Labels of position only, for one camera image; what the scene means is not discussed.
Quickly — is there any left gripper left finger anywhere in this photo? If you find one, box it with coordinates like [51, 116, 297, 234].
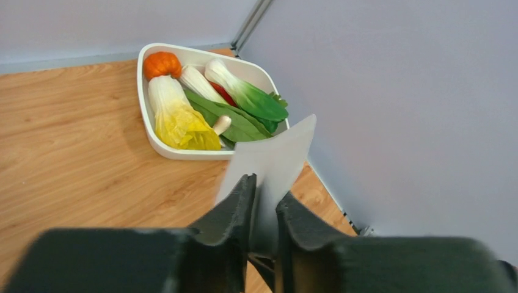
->
[4, 175, 256, 292]

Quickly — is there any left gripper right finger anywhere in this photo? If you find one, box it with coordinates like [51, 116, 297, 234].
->
[275, 194, 516, 292]

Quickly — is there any white paper coffee filter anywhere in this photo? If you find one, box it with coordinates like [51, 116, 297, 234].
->
[215, 114, 316, 256]

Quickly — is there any green toy leek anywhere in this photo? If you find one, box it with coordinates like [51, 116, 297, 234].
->
[180, 65, 272, 143]

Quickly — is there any beige toy mushroom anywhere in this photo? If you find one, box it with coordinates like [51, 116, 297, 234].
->
[213, 115, 232, 136]

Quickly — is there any yellow toy cabbage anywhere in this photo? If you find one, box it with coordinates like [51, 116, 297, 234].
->
[148, 76, 221, 151]

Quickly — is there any green toy bok choy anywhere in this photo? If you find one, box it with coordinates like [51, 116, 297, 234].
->
[204, 59, 288, 133]

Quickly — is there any red toy pepper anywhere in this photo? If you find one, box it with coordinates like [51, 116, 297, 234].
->
[210, 82, 238, 107]

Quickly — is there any orange toy pumpkin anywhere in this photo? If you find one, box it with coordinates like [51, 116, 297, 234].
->
[143, 51, 183, 81]

